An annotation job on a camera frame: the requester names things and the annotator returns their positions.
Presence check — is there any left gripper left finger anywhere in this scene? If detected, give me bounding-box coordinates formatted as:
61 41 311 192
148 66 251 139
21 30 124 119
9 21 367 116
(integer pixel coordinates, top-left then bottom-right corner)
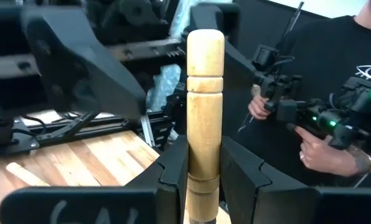
0 135 189 224

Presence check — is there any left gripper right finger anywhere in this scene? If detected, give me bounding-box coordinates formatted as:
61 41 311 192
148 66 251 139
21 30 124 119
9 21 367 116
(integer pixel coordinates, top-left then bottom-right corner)
220 136 371 224

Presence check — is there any hand rake wooden handle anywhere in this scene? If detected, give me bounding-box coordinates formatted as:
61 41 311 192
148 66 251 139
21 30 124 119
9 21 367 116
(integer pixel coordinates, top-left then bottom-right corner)
185 29 226 224

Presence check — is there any person's hand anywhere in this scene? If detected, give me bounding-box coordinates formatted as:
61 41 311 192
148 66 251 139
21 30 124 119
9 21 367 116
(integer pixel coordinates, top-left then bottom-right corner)
247 93 272 121
294 126 371 178

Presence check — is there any clear plastic sheet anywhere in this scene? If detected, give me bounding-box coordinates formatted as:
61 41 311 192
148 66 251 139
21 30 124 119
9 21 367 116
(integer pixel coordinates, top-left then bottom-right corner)
146 0 205 111

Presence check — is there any person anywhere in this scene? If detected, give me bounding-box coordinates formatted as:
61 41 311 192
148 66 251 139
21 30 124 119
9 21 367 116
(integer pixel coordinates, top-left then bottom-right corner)
222 0 371 189

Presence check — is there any silver metal bracket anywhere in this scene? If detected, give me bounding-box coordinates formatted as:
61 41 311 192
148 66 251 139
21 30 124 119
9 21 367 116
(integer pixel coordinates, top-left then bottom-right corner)
140 114 156 147

